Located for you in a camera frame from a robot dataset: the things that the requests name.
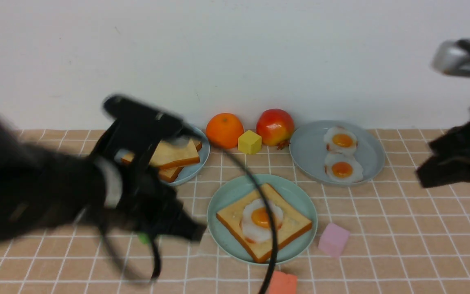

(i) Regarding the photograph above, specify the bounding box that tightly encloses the pink cube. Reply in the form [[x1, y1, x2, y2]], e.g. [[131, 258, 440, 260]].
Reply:
[[318, 223, 350, 258]]

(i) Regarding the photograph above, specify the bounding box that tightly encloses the green centre plate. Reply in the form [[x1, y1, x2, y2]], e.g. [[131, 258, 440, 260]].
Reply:
[[207, 174, 318, 265]]

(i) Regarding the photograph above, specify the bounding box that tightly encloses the toast slice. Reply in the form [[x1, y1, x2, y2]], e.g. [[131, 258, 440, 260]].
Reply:
[[216, 183, 312, 264], [158, 164, 196, 183], [121, 139, 201, 170]]

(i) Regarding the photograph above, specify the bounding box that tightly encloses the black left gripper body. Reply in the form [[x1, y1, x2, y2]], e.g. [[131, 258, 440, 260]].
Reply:
[[90, 95, 207, 242]]

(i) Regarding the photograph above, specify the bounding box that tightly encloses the blue bread plate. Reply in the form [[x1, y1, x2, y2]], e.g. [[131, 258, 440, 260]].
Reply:
[[135, 125, 211, 186]]

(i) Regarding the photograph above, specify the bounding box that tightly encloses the red yellow apple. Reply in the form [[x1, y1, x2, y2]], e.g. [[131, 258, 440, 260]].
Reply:
[[256, 109, 295, 149]]

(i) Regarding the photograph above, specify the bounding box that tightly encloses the fried egg toy top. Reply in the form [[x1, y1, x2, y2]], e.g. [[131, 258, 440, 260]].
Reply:
[[240, 199, 272, 244]]

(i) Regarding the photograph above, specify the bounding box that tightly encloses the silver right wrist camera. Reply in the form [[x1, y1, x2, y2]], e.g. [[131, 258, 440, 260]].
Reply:
[[431, 39, 470, 78]]

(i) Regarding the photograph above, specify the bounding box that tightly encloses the fried egg toy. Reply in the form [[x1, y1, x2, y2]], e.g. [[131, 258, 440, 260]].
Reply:
[[324, 152, 364, 184], [240, 199, 272, 244], [323, 125, 358, 156]]

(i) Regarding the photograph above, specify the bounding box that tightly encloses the toast slice bottom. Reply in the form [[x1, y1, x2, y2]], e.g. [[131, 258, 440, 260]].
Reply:
[[158, 164, 196, 183]]

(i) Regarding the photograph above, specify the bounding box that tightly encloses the green cube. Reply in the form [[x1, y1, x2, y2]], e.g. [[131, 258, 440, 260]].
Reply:
[[137, 233, 151, 245]]

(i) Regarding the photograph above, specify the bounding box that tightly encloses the orange fruit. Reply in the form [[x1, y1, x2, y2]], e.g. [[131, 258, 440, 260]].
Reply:
[[205, 112, 244, 149]]

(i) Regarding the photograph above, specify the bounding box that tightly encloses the grey egg plate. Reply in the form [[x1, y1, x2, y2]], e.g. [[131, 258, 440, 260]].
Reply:
[[290, 120, 386, 187]]

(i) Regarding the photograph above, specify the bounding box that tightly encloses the orange cube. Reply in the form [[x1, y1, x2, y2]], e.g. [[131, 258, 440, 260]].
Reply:
[[267, 271, 298, 294]]

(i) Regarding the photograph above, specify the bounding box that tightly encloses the yellow cube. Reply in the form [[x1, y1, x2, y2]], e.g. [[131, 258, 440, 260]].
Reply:
[[237, 130, 262, 155]]

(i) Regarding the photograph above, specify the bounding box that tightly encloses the fried egg toy back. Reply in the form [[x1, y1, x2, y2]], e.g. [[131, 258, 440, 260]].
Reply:
[[323, 125, 358, 156]]

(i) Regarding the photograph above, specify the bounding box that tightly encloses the black cable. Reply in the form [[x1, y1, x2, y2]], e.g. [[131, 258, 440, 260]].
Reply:
[[208, 141, 279, 294]]

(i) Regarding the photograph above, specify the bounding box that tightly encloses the fried egg toy front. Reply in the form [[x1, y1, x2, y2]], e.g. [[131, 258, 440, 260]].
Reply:
[[324, 152, 364, 184]]

